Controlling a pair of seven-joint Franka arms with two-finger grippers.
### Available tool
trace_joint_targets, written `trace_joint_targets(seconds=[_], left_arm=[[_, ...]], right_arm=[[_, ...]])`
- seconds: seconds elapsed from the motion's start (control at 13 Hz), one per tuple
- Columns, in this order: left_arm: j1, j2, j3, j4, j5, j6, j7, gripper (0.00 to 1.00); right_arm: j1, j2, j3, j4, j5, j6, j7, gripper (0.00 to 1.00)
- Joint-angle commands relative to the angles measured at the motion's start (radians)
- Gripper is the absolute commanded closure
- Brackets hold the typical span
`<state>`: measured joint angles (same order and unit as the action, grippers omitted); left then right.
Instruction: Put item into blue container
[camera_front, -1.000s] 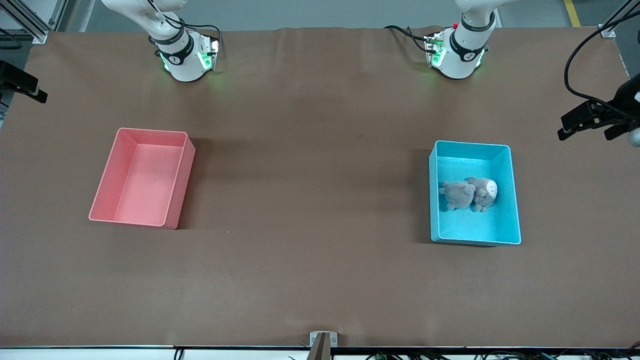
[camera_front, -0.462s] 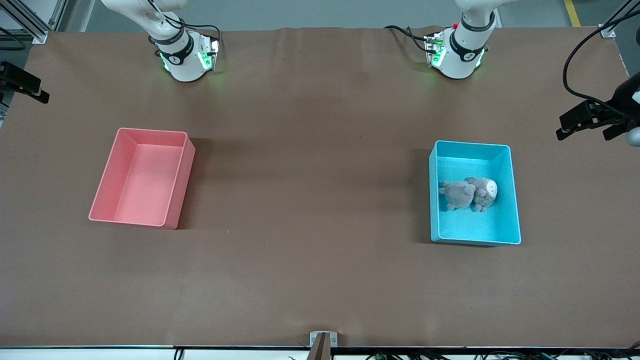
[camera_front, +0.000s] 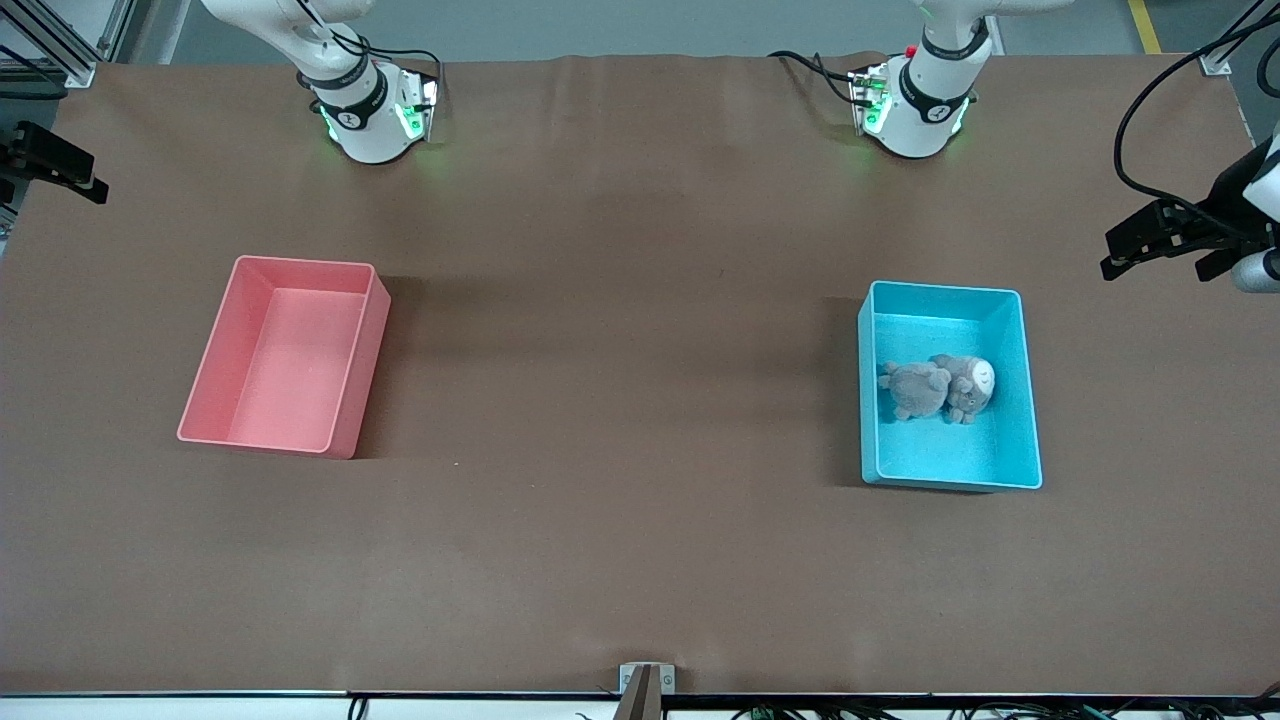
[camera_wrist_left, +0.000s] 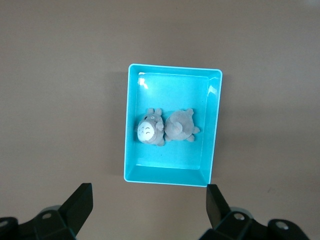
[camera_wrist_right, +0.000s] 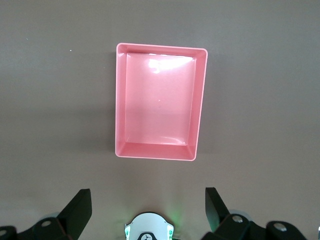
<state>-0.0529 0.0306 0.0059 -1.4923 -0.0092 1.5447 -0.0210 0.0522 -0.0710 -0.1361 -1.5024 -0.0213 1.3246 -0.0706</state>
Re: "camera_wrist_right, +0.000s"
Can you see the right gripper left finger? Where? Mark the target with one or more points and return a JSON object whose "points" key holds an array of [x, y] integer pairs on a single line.
{"points": [[75, 217]]}

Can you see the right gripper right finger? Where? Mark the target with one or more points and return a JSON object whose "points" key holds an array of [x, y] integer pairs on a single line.
{"points": [[220, 220]]}

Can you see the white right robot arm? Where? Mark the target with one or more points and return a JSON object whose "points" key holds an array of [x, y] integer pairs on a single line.
{"points": [[150, 225]]}

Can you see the pink plastic box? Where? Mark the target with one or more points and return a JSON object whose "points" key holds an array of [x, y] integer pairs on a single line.
{"points": [[160, 100]]}

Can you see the brown table cover sheet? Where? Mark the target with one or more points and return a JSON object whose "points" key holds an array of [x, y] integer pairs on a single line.
{"points": [[50, 75]]}

